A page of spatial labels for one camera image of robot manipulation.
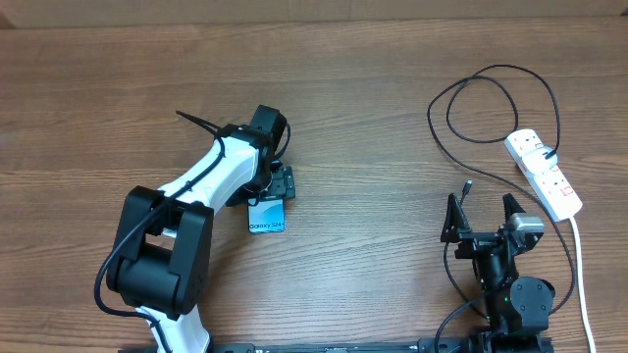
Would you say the white charger plug adapter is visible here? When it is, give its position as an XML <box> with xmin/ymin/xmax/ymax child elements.
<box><xmin>519</xmin><ymin>146</ymin><xmax>558</xmax><ymax>176</ymax></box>

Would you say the Samsung Galaxy smartphone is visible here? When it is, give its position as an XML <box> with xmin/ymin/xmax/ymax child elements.
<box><xmin>247</xmin><ymin>199</ymin><xmax>286</xmax><ymax>234</ymax></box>

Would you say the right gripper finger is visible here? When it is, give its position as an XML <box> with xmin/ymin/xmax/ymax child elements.
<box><xmin>502</xmin><ymin>193</ymin><xmax>526</xmax><ymax>228</ymax></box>
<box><xmin>441</xmin><ymin>193</ymin><xmax>471</xmax><ymax>243</ymax></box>

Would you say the white power strip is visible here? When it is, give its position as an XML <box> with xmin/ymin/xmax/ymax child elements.
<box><xmin>504</xmin><ymin>128</ymin><xmax>583</xmax><ymax>222</ymax></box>

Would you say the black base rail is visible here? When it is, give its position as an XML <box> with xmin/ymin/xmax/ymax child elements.
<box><xmin>118</xmin><ymin>338</ymin><xmax>554</xmax><ymax>353</ymax></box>

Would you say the black USB charging cable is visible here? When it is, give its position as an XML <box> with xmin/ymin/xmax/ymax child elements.
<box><xmin>426</xmin><ymin>64</ymin><xmax>577</xmax><ymax>317</ymax></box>

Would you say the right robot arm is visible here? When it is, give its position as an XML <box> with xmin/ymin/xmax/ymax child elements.
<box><xmin>441</xmin><ymin>193</ymin><xmax>555</xmax><ymax>352</ymax></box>

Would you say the white power strip cord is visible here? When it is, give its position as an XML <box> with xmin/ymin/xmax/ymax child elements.
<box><xmin>568</xmin><ymin>217</ymin><xmax>598</xmax><ymax>353</ymax></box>

